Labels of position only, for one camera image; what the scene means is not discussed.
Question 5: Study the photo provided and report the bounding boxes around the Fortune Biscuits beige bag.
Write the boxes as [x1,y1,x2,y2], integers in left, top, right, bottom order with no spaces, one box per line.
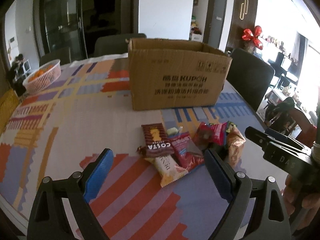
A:
[226,127,246,168]

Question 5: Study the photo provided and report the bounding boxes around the pale green candy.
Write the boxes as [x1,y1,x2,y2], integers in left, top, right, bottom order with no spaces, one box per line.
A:
[166,126,183,137]

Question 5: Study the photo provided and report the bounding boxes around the person's right hand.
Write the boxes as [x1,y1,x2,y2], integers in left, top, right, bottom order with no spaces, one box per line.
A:
[282,174,320,230]

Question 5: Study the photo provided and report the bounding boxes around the dark green snack pack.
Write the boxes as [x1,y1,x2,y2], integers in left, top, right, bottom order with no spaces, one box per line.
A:
[225,121,237,134]

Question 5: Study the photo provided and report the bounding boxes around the red pink snack pack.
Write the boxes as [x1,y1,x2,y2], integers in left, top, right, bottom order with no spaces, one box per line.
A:
[193,122,228,147]

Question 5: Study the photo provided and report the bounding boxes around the red hawthorn snack pack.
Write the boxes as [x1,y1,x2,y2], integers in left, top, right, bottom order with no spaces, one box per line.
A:
[169,132,204,172]

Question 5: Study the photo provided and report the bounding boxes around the cream pink snack pack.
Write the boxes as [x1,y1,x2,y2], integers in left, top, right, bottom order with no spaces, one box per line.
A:
[144,155,189,187]

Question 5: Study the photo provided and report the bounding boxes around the colourful patterned tablecloth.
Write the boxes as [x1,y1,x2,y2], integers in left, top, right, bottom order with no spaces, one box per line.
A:
[0,54,288,240]

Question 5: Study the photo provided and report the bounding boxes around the black chair right side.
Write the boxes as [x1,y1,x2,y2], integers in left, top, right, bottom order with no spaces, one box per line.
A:
[227,48,275,111]

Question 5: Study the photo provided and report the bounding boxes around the brown striped Costa snack pack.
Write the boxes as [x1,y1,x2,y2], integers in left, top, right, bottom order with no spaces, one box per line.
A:
[139,123,174,158]

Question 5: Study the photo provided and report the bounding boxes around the red ribbon bow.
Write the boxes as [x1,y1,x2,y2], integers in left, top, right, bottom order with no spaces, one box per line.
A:
[241,25,263,50]

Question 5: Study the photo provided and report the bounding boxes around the brown cardboard box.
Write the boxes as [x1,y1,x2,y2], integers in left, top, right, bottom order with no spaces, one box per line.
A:
[128,38,232,111]

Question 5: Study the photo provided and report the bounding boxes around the woven straw mat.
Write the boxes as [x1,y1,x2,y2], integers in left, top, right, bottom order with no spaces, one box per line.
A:
[0,89,19,134]

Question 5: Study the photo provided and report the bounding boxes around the oranges in basket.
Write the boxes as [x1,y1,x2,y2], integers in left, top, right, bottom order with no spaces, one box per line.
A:
[28,64,54,82]

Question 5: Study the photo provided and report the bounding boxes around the black chair near basket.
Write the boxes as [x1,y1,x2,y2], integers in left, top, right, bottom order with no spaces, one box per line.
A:
[39,47,71,66]

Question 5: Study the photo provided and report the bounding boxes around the black chair behind box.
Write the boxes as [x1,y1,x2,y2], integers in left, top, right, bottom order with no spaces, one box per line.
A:
[94,33,146,57]

